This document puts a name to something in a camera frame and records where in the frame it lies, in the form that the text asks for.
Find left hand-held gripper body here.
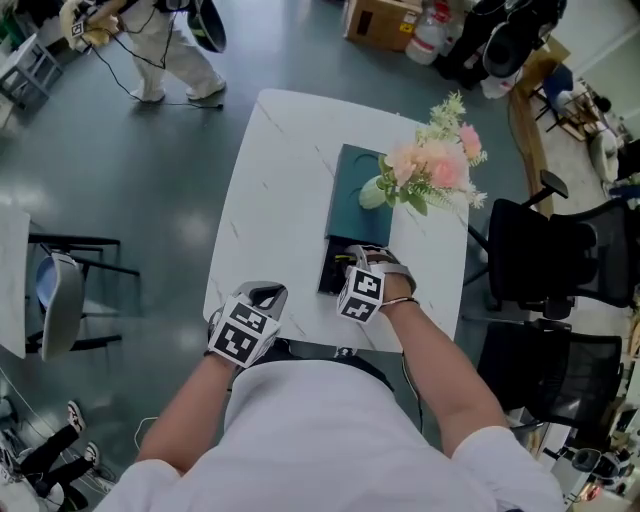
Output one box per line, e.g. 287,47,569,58
203,293,283,370

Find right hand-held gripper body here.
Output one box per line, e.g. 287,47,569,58
335,243,419,325

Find dark green drawer box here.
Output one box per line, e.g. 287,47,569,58
316,143,396,298

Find person's left forearm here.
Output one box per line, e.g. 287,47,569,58
135,352,242,476

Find person's right forearm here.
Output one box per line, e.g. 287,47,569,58
379,274,512,459

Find large cardboard box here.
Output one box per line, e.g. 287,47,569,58
343,0,426,54

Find pale green vase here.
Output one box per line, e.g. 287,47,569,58
358,174,399,211

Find white marble table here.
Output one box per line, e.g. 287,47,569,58
0,204,33,360
202,88,472,354

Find pink artificial flowers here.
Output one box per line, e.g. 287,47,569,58
377,89,489,218

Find person's white shirt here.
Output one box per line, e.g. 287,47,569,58
94,357,567,512

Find black mesh office chair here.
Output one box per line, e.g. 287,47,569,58
462,169,640,322
476,319,626,437

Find grey shell chair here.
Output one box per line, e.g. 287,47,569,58
24,232,142,363

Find clear water bottle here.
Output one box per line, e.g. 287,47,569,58
404,5,449,67

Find blue chair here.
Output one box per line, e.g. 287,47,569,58
542,63,577,117

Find small grey metal table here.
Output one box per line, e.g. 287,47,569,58
0,32,64,112

